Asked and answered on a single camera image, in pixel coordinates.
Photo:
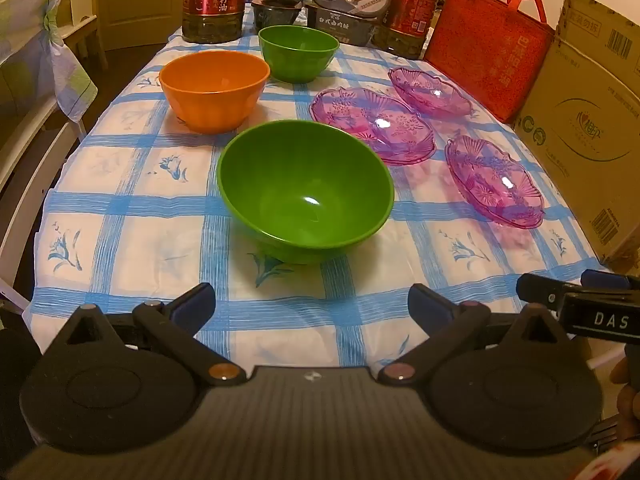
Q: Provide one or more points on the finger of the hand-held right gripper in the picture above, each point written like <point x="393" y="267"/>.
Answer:
<point x="537" y="290"/>
<point x="605" y="279"/>

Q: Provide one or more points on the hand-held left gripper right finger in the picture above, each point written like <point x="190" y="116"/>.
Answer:
<point x="430" y="307"/>

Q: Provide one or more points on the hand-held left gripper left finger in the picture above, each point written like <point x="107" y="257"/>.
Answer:
<point x="192" y="305"/>

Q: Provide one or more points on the purple glass plate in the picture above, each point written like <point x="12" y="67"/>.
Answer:
<point x="495" y="185"/>
<point x="375" y="125"/>
<point x="430" y="91"/>

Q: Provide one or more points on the large green bowl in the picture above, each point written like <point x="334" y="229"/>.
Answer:
<point x="310" y="195"/>

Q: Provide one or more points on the orange bowl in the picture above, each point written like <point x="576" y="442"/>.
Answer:
<point x="215" y="87"/>

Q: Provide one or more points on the person's right hand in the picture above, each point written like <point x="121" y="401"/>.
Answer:
<point x="627" y="395"/>

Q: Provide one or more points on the blue checked floral tablecloth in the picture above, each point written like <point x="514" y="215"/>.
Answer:
<point x="130" y="210"/>

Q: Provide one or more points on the brown cardboard box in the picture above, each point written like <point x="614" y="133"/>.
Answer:
<point x="585" y="135"/>

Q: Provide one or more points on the red white patterned cloth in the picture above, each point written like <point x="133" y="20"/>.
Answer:
<point x="617" y="470"/>

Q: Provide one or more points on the white wooden chair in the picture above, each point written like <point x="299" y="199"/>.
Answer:
<point x="30" y="150"/>

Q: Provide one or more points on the red tote bag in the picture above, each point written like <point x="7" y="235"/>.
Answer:
<point x="485" y="55"/>

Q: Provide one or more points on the small green bowl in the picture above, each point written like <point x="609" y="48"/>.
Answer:
<point x="297" y="52"/>

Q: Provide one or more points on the pastel checked chair cloth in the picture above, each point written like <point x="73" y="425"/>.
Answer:
<point x="55" y="60"/>

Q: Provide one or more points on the white wooden stool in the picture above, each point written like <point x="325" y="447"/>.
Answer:
<point x="82" y="35"/>

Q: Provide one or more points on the red label oil bottle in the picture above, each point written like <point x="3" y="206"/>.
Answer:
<point x="407" y="15"/>
<point x="212" y="0"/>

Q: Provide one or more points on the dark instant meal box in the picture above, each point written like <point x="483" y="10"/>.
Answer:
<point x="340" y="27"/>

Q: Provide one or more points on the black food tray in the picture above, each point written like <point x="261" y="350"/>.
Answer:
<point x="275" y="16"/>

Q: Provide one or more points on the cream wooden door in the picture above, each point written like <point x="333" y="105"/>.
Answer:
<point x="140" y="0"/>

